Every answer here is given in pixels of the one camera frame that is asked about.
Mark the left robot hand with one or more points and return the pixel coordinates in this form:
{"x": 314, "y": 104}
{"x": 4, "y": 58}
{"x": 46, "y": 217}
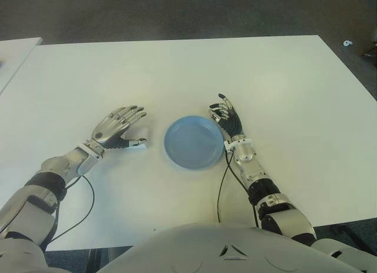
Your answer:
{"x": 109, "y": 129}

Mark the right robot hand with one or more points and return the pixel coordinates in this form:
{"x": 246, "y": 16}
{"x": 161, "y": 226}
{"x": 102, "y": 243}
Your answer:
{"x": 232, "y": 121}

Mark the white charger block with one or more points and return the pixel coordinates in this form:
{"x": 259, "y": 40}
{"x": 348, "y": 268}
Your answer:
{"x": 141, "y": 148}

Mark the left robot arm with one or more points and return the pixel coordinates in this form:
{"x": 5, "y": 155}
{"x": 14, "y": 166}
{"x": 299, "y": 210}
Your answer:
{"x": 67, "y": 164}

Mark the blue round plate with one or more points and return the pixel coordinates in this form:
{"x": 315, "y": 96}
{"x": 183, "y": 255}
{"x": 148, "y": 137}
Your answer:
{"x": 193, "y": 143}

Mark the white side table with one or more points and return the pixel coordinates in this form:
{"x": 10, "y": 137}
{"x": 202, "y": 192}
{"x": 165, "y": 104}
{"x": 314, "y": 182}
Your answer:
{"x": 16, "y": 55}

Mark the grey robot torso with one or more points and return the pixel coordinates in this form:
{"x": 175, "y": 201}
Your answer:
{"x": 206, "y": 249}

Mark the small white floor object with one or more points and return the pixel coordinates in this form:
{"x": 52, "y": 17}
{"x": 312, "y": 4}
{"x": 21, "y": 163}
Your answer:
{"x": 347, "y": 43}

